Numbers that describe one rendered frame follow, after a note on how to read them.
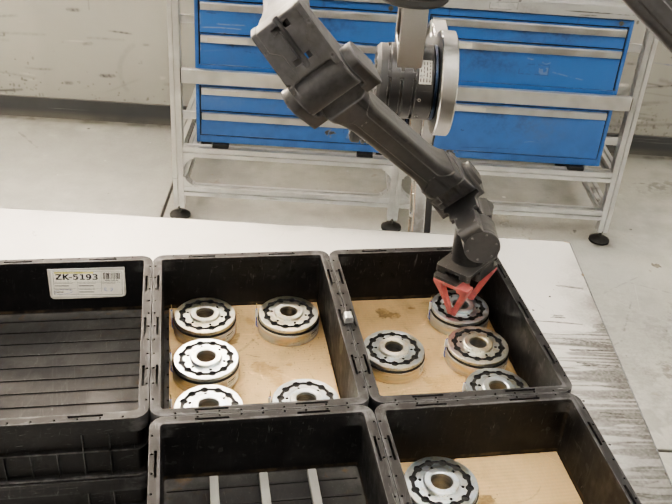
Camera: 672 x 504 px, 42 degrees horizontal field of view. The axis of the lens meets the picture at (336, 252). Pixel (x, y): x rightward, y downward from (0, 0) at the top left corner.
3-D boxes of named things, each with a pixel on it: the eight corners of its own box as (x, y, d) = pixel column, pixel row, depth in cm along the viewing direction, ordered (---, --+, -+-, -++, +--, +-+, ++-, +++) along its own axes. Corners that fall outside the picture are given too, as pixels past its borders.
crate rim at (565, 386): (327, 261, 155) (327, 249, 154) (489, 256, 161) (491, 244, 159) (370, 416, 122) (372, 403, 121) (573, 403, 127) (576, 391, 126)
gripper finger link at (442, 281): (482, 309, 153) (490, 264, 149) (461, 328, 149) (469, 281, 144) (449, 295, 157) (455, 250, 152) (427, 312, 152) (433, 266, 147)
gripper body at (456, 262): (497, 262, 152) (504, 225, 148) (468, 287, 145) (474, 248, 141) (465, 249, 155) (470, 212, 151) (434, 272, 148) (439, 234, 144)
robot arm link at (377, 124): (343, 30, 109) (275, 81, 112) (358, 63, 106) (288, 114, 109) (477, 159, 143) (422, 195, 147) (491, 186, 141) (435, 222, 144)
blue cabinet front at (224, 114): (197, 140, 330) (194, -10, 301) (388, 152, 332) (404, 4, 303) (196, 143, 328) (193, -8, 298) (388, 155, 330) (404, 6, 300)
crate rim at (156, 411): (153, 266, 150) (153, 255, 149) (326, 261, 155) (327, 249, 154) (149, 430, 117) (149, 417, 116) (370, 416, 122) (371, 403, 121)
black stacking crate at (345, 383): (157, 312, 155) (154, 258, 149) (322, 306, 160) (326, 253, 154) (154, 480, 122) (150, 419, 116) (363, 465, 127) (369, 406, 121)
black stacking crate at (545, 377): (325, 306, 160) (328, 253, 154) (480, 299, 165) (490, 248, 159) (365, 465, 127) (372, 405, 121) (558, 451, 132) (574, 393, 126)
